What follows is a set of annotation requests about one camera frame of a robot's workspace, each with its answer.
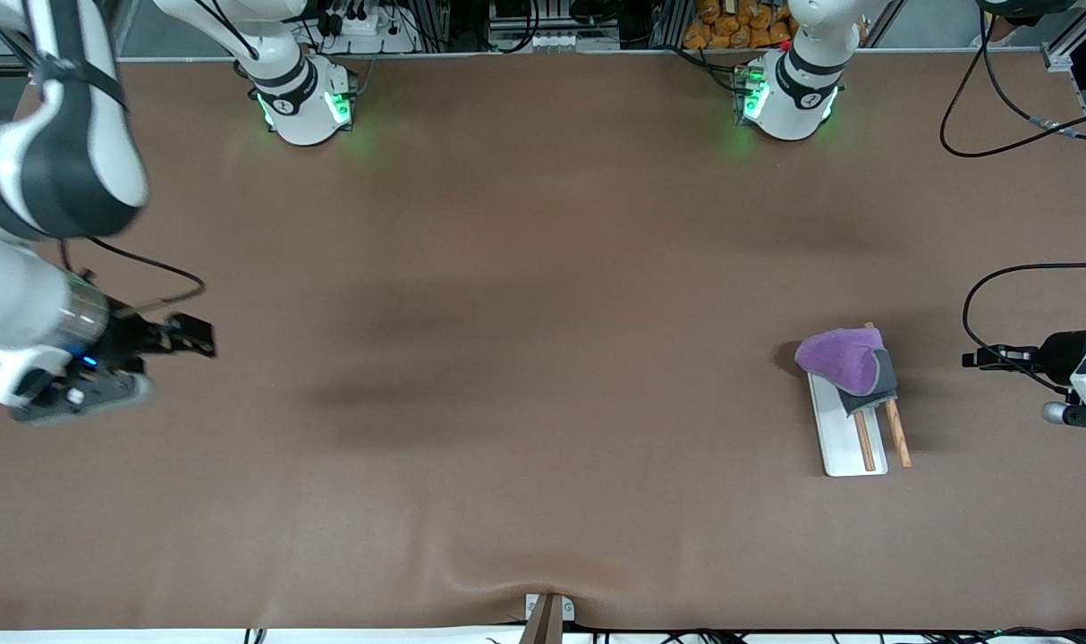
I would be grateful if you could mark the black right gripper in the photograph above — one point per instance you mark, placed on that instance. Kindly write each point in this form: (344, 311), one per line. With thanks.
(130, 344)

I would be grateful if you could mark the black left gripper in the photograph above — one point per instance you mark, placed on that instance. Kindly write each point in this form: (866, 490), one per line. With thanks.
(1059, 352)

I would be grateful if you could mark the purple microfibre towel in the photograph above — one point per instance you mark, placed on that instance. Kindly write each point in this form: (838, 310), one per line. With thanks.
(838, 358)

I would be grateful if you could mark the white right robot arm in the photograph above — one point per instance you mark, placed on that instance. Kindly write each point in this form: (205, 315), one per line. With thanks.
(60, 161)

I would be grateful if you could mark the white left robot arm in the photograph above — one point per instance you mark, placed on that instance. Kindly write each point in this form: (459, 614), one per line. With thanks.
(789, 107)

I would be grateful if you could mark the white rack with wooden bars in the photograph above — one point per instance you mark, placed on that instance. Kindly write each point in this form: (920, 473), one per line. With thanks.
(843, 447)

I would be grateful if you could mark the black equipment rack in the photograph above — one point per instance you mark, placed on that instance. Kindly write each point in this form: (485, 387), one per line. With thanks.
(507, 13)

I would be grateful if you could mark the brown table cloth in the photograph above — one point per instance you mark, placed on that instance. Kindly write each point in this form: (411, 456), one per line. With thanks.
(543, 358)

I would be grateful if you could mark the white power strip with plugs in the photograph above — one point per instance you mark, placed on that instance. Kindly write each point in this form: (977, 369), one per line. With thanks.
(364, 27)

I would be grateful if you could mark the small white power strip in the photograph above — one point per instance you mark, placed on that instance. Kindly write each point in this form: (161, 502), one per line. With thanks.
(556, 40)

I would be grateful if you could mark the aluminium frame profile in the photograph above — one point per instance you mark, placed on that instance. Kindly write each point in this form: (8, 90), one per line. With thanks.
(1057, 55)

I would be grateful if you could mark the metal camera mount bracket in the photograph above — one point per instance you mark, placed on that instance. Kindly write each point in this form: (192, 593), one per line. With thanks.
(547, 626)

